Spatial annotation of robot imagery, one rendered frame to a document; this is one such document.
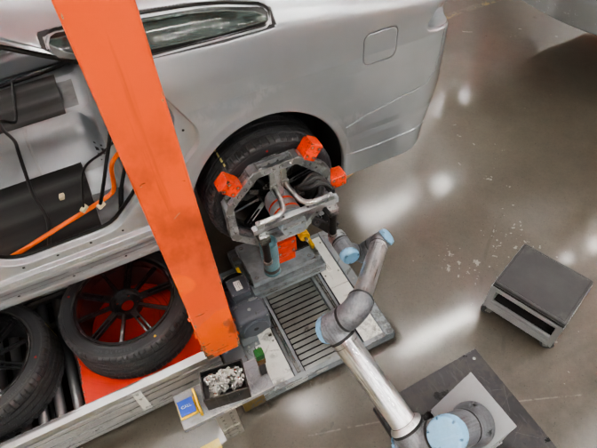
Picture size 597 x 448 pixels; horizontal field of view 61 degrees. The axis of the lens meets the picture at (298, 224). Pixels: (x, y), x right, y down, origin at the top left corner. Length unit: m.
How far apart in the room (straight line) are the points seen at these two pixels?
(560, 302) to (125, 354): 2.17
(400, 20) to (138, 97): 1.32
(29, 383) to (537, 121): 3.85
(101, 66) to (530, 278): 2.39
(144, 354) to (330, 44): 1.62
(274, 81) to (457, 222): 1.87
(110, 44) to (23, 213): 1.77
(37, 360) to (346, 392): 1.53
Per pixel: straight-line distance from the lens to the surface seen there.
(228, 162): 2.31
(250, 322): 2.65
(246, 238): 2.53
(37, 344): 2.80
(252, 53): 2.05
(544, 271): 3.06
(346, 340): 2.17
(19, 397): 2.72
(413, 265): 3.31
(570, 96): 4.86
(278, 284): 3.02
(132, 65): 1.30
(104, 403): 2.66
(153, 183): 1.52
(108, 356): 2.62
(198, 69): 2.00
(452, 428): 2.21
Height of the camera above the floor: 2.70
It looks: 51 degrees down
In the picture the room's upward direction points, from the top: 4 degrees counter-clockwise
